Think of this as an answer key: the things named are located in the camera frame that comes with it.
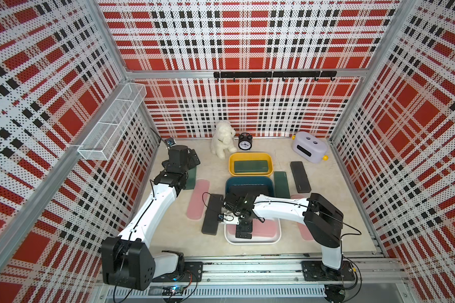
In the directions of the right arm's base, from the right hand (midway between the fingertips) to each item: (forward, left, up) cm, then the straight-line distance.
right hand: (247, 221), depth 85 cm
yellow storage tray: (+40, -4, -2) cm, 40 cm away
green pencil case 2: (+19, -19, 0) cm, 26 cm away
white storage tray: (-9, -3, +4) cm, 11 cm away
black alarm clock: (+47, 0, +4) cm, 47 cm away
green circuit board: (-26, +28, 0) cm, 38 cm away
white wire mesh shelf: (+33, +71, +20) cm, 81 cm away
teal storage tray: (+20, -11, +2) cm, 23 cm away
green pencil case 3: (+34, -3, -3) cm, 34 cm away
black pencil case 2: (+26, -30, -4) cm, 41 cm away
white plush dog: (+40, +12, +14) cm, 44 cm away
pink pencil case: (+13, +25, -4) cm, 29 cm away
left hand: (+22, +27, +21) cm, 40 cm away
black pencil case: (-1, +17, -2) cm, 17 cm away
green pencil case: (+24, +30, -3) cm, 38 cm away
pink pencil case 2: (-3, -9, 0) cm, 10 cm away
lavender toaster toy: (+41, -37, +5) cm, 55 cm away
